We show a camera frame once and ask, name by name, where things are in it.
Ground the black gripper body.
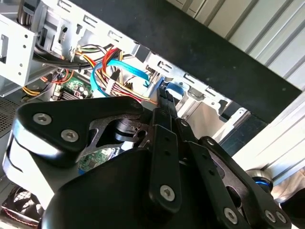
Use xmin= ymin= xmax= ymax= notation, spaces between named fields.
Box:
xmin=41 ymin=147 xmax=208 ymax=229

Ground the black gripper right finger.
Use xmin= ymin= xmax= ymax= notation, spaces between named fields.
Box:
xmin=166 ymin=92 xmax=293 ymax=229

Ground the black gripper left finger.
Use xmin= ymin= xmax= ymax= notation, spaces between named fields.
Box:
xmin=2 ymin=87 xmax=182 ymax=214

